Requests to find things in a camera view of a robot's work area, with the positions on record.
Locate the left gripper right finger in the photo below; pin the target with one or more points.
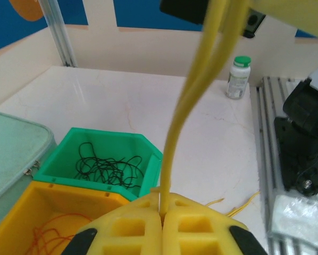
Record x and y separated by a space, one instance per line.
201 228

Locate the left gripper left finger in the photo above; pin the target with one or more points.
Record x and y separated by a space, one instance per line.
127 228

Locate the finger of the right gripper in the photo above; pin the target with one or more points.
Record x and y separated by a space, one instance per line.
302 16
183 8

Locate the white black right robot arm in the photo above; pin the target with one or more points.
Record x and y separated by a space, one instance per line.
302 106

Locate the white bottle green cap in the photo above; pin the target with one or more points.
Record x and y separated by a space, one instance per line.
238 79

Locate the clear plastic bag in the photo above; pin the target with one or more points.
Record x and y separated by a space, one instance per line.
294 220

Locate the green plastic bin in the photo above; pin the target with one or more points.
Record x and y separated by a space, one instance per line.
68 151

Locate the orange plastic bin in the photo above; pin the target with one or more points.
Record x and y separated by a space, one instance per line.
20 207

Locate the mint green zip pouch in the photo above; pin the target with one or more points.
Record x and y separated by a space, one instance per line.
12 159

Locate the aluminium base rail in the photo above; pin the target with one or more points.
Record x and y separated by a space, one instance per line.
268 119

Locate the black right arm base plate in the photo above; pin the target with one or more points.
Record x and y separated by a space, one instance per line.
289 170

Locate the aluminium corner post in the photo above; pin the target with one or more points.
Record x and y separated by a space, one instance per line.
60 34

